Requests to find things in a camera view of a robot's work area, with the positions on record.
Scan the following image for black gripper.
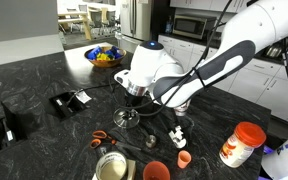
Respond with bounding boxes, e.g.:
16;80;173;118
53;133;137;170
123;92;153;118

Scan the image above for white jar orange lid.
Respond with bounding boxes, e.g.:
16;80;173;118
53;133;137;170
218;121;268;169

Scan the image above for metal pot on kitchen counter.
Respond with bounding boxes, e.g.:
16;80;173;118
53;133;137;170
265;44;284;60

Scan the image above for small metal measuring cup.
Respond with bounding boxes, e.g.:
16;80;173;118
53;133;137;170
137;125;158;150

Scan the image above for white paper tag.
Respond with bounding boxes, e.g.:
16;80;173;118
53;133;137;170
75;91;93;105

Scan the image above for wooden bowl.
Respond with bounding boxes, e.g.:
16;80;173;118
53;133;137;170
83;45;128;69

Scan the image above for large red cup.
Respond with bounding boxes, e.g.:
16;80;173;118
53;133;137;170
142;160;171;180

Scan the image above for blue toy block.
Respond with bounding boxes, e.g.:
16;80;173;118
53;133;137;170
86;45;104;61
105;45;123;60

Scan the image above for yellow toy block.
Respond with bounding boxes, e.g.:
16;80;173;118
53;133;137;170
96;52;112;62

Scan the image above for recessed black outlet box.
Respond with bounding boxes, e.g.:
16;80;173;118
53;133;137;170
48;90;89;120

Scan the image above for small orange cup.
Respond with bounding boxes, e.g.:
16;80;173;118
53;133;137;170
176;149;193;170

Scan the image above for stainless steel refrigerator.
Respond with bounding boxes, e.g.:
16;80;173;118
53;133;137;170
118;0;154;45

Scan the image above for blue bottle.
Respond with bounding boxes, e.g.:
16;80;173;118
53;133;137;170
165;14;175;35

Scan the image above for black microwave oven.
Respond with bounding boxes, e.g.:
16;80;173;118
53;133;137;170
172;13;218;41

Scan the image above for light wood table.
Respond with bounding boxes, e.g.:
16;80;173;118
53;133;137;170
57;11;94;41

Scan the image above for white upper kitchen cabinets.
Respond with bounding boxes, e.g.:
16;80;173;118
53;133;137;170
169;0;252;14

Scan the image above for white kitchen cabinets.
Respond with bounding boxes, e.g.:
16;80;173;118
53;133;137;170
156;34;288;122
169;0;252;14

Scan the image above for white lower kitchen cabinets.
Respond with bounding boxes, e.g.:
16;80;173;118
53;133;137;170
156;34;288;122

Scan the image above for grey and white partition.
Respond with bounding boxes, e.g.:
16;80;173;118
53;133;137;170
0;0;65;70

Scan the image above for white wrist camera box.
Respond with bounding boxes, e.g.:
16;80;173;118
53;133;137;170
113;68;132;90

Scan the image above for orange handled scissors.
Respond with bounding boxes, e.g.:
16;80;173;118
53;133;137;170
89;129;142;153

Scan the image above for black outlet cable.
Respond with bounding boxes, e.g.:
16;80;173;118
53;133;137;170
67;82;119;102

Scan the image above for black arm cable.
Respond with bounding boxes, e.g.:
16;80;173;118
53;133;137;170
108;0;233;118

